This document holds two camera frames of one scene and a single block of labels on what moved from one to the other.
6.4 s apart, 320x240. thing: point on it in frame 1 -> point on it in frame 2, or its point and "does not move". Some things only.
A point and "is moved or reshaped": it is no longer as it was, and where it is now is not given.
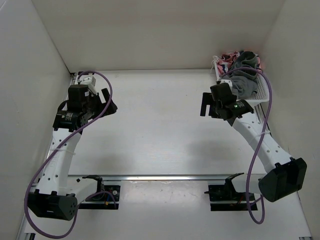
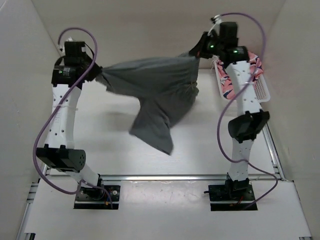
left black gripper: (95, 97) -> (96, 72)
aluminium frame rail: (167, 176) does not move
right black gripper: (207, 100) -> (198, 50)
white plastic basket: (262, 95) does not move
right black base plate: (224, 198) does not move
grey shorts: (244, 83) is moved or reshaped
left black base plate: (106, 197) does not move
